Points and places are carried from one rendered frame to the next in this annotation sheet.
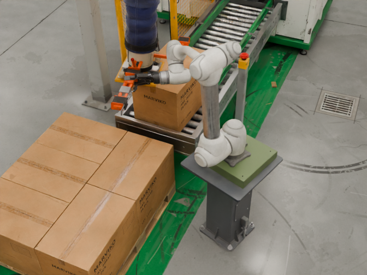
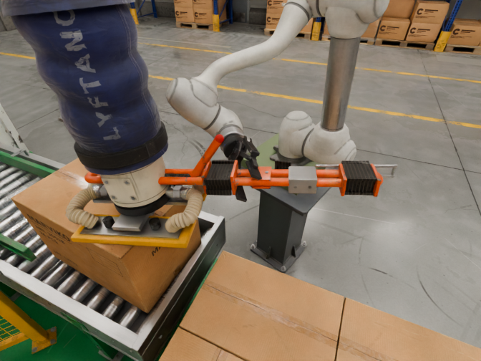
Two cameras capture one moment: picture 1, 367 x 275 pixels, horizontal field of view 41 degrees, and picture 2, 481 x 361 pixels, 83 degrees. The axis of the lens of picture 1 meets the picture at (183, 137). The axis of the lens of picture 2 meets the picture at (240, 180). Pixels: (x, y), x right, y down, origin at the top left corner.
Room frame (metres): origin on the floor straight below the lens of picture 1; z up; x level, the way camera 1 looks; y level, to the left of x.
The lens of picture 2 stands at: (2.63, 0.90, 1.70)
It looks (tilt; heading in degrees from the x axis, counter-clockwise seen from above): 40 degrees down; 269
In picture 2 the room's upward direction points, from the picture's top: straight up
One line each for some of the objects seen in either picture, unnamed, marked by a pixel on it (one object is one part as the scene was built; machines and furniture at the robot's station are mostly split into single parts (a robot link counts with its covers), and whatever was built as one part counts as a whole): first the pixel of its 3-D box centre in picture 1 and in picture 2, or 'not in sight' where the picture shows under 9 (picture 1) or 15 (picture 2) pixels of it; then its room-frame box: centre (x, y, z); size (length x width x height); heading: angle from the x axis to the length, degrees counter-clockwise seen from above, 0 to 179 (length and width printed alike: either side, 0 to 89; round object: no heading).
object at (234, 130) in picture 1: (232, 136); (296, 133); (2.31, -0.32, 0.98); 0.18 x 0.16 x 0.22; 134
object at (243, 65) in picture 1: (240, 109); not in sight; (3.16, -0.48, 0.50); 0.07 x 0.07 x 1.00; 65
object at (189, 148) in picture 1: (155, 138); (190, 284); (2.85, 0.22, 0.48); 0.70 x 0.03 x 0.15; 65
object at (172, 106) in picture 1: (173, 86); (118, 223); (3.17, 0.07, 0.75); 0.60 x 0.40 x 0.40; 151
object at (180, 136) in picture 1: (154, 128); (187, 273); (2.85, 0.22, 0.58); 0.70 x 0.03 x 0.06; 65
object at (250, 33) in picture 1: (250, 37); (20, 158); (4.12, -0.67, 0.60); 1.60 x 0.10 x 0.09; 155
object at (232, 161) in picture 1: (234, 149); (289, 153); (2.33, -0.34, 0.84); 0.22 x 0.18 x 0.06; 130
